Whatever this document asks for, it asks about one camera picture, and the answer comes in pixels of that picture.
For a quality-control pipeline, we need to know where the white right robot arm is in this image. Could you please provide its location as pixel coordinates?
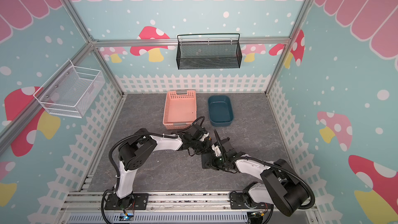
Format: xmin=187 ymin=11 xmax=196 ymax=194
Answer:
xmin=202 ymin=152 xmax=316 ymax=217

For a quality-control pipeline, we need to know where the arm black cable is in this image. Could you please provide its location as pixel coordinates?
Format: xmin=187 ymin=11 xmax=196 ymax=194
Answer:
xmin=108 ymin=116 xmax=206 ymax=190
xmin=214 ymin=129 xmax=316 ymax=209

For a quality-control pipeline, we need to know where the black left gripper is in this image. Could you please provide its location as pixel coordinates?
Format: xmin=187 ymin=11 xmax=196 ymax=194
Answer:
xmin=190 ymin=138 xmax=215 ymax=156

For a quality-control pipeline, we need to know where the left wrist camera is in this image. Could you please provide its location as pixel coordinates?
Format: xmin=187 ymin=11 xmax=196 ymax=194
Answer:
xmin=188 ymin=124 xmax=209 ymax=142

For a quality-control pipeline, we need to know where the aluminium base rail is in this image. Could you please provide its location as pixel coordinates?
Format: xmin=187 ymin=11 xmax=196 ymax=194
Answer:
xmin=56 ymin=191 xmax=322 ymax=224

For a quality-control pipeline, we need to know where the black wire wall basket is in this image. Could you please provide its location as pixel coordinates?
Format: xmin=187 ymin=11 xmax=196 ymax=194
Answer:
xmin=176 ymin=33 xmax=243 ymax=70

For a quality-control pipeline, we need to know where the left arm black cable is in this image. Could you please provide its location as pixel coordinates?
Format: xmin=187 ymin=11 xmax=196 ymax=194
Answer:
xmin=108 ymin=116 xmax=206 ymax=190

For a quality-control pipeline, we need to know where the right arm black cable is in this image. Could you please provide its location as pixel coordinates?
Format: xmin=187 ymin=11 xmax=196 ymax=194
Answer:
xmin=214 ymin=129 xmax=316 ymax=209

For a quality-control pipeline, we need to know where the teal plastic tub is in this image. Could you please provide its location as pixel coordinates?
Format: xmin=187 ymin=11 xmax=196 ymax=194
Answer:
xmin=208 ymin=95 xmax=234 ymax=127

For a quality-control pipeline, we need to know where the black paper napkin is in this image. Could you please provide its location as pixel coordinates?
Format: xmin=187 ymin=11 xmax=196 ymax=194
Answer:
xmin=201 ymin=153 xmax=213 ymax=169

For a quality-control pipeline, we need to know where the white wire wall basket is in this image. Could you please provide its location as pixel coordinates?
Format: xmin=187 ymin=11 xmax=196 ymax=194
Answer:
xmin=33 ymin=60 xmax=105 ymax=118

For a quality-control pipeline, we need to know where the pink perforated plastic basket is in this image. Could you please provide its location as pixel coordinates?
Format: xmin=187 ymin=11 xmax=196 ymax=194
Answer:
xmin=163 ymin=90 xmax=197 ymax=130

